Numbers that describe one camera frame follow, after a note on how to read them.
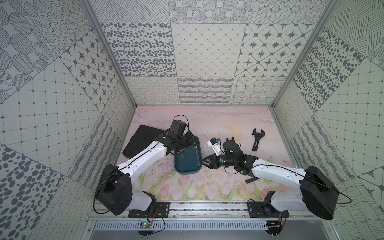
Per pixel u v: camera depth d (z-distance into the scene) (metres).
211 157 0.70
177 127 0.64
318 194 0.41
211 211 0.76
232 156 0.63
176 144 0.63
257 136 1.02
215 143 0.73
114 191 0.41
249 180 0.84
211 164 0.70
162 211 0.73
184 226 0.70
